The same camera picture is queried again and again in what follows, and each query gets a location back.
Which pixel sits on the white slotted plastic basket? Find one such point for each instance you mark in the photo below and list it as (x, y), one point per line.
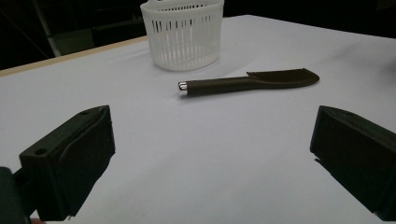
(183, 46)

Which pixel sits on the white table cover board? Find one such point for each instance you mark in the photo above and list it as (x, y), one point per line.
(199, 155)

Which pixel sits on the white desk leg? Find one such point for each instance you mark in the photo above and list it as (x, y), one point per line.
(46, 28)

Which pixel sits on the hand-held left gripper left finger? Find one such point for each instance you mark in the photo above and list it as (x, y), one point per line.
(68, 161)

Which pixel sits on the wooden table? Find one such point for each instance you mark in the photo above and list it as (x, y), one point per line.
(62, 58)

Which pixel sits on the black rice spatula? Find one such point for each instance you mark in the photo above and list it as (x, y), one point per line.
(224, 85)

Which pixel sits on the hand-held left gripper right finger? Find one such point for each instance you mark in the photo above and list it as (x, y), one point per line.
(358, 155)

